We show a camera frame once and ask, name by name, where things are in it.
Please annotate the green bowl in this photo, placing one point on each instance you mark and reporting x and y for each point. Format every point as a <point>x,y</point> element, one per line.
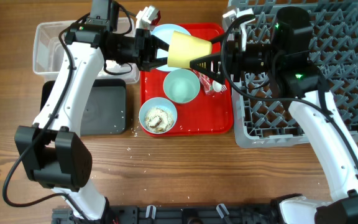
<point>181,86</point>

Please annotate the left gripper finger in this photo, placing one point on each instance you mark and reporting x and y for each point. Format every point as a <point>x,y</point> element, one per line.
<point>156,43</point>
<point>150,65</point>

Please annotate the rice and food scraps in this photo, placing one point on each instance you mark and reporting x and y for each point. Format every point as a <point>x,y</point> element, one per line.
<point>158,120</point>

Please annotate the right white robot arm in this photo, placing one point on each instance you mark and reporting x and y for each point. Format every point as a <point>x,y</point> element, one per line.
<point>300,86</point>

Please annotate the black plastic tray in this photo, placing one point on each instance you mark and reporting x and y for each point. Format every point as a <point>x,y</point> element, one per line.
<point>103,112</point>

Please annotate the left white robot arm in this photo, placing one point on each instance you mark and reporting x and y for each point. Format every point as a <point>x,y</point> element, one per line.
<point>51,150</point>

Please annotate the crumpled white tissue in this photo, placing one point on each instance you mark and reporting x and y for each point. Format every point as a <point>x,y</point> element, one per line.
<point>112,66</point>

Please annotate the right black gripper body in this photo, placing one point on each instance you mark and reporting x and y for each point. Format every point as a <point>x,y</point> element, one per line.
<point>232,58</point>

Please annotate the red serving tray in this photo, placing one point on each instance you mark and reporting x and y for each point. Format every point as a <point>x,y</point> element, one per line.
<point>206,114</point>

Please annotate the light blue rice bowl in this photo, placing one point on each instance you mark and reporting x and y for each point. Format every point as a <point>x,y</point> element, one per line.
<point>159,102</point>

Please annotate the clear plastic bin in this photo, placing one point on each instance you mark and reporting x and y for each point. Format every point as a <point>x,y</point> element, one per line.
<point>48,53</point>

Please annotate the yellow plastic cup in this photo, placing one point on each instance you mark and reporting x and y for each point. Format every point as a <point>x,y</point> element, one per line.
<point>185,48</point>

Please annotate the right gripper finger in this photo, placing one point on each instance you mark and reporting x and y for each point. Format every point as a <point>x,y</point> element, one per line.
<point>219,39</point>
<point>209,65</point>

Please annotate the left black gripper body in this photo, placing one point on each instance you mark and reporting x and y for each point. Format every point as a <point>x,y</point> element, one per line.
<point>132,48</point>

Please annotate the light blue plate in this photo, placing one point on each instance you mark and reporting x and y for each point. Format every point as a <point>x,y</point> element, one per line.
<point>164,32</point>

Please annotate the grey dishwasher rack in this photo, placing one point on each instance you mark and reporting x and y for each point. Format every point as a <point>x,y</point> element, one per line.
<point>333,48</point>

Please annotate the red snack wrapper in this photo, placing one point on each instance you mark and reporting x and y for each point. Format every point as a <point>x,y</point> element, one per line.
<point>206,82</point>

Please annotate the white plastic fork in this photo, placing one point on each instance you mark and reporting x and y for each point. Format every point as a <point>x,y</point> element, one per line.
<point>223,88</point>

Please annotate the black mounting rail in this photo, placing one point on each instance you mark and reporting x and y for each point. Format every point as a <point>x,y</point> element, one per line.
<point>246,214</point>

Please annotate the white plastic spoon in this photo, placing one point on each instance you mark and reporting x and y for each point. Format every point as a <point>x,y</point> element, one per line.
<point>217,87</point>

